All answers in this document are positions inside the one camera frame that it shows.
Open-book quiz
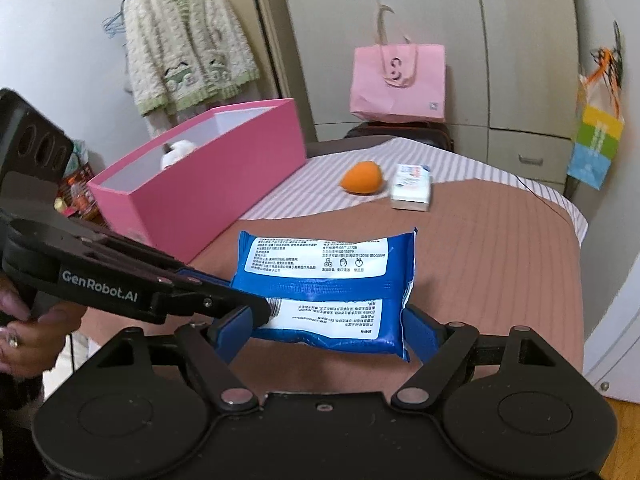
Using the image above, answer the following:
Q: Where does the person's left hand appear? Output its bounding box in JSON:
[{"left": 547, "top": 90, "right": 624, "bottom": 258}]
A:
[{"left": 0, "top": 280, "right": 87, "bottom": 377}]

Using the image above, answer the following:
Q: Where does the white door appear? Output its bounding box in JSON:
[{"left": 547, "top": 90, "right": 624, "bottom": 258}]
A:
[{"left": 582, "top": 240, "right": 640, "bottom": 391}]

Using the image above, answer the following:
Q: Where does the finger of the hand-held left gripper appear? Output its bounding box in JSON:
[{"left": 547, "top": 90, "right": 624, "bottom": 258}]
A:
[
  {"left": 149, "top": 286, "right": 272, "bottom": 326},
  {"left": 75, "top": 226, "right": 232, "bottom": 289}
]

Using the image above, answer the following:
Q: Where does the orange tiger toy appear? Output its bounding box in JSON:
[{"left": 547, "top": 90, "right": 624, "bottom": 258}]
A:
[{"left": 585, "top": 20, "right": 626, "bottom": 92}]

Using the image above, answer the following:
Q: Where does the cream green knitted cardigan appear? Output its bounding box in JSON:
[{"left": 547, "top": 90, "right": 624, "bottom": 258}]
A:
[{"left": 122, "top": 0, "right": 262, "bottom": 117}]

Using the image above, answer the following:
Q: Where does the colourful paper bag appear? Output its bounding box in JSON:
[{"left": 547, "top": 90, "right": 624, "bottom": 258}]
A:
[{"left": 566, "top": 75, "right": 626, "bottom": 191}]

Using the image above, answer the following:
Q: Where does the small white blue carton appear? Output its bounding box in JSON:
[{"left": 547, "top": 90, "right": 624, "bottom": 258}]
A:
[{"left": 390, "top": 162, "right": 434, "bottom": 211}]

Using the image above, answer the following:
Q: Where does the pink storage box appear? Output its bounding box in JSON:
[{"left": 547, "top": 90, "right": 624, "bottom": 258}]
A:
[{"left": 87, "top": 98, "right": 308, "bottom": 264}]

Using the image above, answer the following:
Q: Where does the white fluffy plush toy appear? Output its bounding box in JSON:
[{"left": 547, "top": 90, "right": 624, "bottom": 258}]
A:
[{"left": 160, "top": 140, "right": 197, "bottom": 170}]

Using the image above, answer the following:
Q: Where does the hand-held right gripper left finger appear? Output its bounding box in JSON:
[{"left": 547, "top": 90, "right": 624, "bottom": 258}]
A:
[{"left": 90, "top": 305, "right": 272, "bottom": 409}]

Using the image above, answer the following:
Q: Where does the orange makeup sponge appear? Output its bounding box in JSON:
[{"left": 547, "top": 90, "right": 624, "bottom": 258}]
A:
[{"left": 340, "top": 161, "right": 386, "bottom": 196}]

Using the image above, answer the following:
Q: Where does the blue wet wipes packet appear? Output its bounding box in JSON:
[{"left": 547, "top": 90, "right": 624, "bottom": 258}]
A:
[{"left": 231, "top": 228, "right": 419, "bottom": 362}]

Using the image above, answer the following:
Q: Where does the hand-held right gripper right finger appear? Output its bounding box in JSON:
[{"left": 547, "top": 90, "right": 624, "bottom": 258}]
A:
[{"left": 391, "top": 306, "right": 583, "bottom": 408}]

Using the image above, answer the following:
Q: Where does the pink paper bag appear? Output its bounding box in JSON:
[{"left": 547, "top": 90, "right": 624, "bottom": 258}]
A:
[{"left": 349, "top": 5, "right": 447, "bottom": 123}]

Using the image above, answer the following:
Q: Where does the beige wardrobe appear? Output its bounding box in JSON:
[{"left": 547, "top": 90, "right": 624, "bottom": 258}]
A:
[{"left": 247, "top": 0, "right": 587, "bottom": 186}]

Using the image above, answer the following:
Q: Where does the pink striped bed sheet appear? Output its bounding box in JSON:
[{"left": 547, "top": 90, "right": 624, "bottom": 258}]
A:
[{"left": 240, "top": 135, "right": 589, "bottom": 241}]

